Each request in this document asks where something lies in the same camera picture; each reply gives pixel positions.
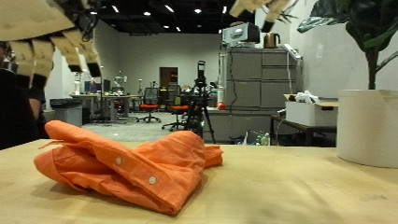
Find plastic bottles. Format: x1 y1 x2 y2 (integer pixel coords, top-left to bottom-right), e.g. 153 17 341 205
252 132 273 147

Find grey drawer cabinet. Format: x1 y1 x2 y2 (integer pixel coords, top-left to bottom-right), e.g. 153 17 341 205
217 46 304 112

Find white round plant pot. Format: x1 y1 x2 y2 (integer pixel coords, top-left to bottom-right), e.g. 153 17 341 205
336 89 398 169

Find grey low counter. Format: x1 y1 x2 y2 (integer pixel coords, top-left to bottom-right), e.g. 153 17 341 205
205 108 277 144

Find grey trash bin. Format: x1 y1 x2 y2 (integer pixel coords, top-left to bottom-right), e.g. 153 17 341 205
48 98 84 128

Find brown door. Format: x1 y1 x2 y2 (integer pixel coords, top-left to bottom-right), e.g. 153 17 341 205
160 66 180 90

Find person in dark shirt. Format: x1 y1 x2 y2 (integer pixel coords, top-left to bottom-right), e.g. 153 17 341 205
0 43 48 151

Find white cardboard box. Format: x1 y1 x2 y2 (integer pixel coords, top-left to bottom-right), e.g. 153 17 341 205
284 93 338 127

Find dark side table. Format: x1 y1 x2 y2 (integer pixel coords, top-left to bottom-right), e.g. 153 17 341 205
271 114 338 147

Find metal kettle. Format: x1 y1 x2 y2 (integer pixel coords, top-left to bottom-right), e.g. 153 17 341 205
263 31 281 49

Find long work desk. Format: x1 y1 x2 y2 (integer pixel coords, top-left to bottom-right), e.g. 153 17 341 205
70 93 140 125

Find grey box-shaped monitor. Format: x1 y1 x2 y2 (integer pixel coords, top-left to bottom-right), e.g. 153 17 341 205
220 21 261 48

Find white power strip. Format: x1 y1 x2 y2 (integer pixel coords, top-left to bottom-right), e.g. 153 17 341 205
283 43 304 61

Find white plastic bag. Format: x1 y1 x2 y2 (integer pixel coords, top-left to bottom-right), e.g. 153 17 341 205
295 90 321 105

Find orange seat office chair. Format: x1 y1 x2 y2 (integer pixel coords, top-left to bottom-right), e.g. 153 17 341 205
161 104 191 132
136 87 163 124

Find green leafy plant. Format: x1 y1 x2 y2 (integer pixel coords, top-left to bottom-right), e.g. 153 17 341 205
296 0 398 91

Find black camera tripod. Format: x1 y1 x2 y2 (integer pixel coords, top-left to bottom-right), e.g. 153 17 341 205
181 60 217 145

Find orange button shirt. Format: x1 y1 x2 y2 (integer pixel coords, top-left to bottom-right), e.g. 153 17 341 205
34 119 225 217

